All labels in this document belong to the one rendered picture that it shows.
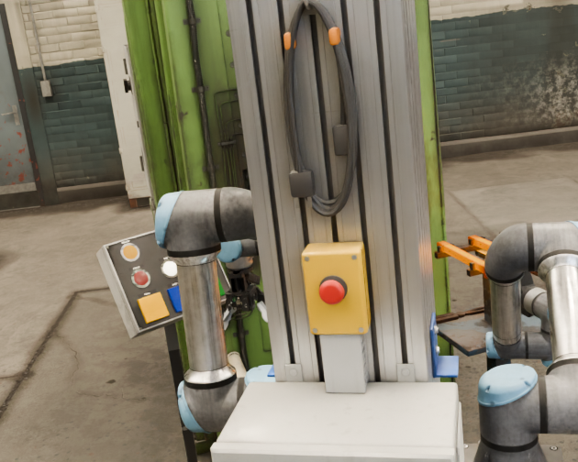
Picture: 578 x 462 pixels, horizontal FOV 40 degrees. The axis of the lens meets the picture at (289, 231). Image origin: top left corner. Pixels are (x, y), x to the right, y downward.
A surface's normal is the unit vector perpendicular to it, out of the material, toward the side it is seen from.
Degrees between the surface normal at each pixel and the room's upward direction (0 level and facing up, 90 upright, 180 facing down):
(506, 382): 7
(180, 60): 90
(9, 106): 90
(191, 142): 90
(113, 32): 90
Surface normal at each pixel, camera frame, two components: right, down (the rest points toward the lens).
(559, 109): 0.03, 0.29
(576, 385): -0.22, -0.68
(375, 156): -0.22, 0.29
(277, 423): -0.11, -0.95
